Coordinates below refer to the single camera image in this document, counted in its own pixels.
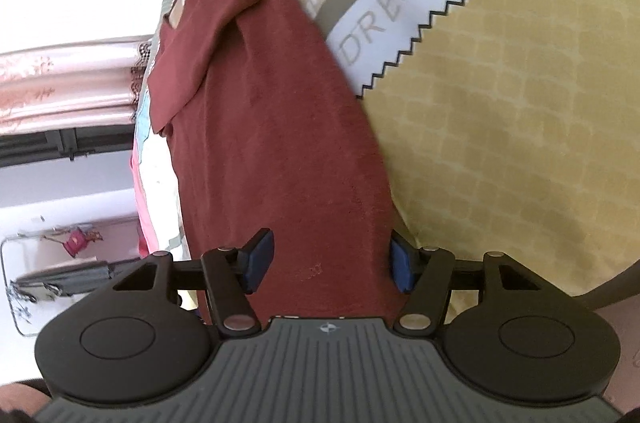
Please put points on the dark window frame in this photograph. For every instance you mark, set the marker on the dark window frame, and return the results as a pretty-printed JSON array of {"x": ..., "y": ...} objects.
[{"x": 60, "y": 145}]

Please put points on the pink lace-trimmed curtain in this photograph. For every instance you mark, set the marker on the pink lace-trimmed curtain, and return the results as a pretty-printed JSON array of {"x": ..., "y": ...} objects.
[{"x": 65, "y": 78}]

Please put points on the dark red long-sleeved sweater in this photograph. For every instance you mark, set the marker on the dark red long-sleeved sweater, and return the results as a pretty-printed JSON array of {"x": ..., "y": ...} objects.
[{"x": 280, "y": 128}]

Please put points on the pink red cloth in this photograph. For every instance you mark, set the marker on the pink red cloth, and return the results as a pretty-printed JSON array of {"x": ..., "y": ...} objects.
[{"x": 76, "y": 243}]

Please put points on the pink bed sheet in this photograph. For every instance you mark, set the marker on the pink bed sheet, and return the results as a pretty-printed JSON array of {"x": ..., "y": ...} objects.
[{"x": 142, "y": 213}]

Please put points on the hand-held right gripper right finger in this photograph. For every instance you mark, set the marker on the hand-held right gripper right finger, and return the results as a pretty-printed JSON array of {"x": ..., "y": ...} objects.
[{"x": 401, "y": 265}]

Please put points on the dark grey flat object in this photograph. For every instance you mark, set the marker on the dark grey flat object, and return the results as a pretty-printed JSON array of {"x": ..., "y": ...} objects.
[{"x": 65, "y": 280}]

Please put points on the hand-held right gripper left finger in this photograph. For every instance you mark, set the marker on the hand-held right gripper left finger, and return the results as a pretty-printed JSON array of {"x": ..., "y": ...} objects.
[{"x": 260, "y": 259}]

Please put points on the patterned bed quilt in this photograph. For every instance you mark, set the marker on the patterned bed quilt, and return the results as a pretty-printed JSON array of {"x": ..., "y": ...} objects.
[{"x": 500, "y": 103}]

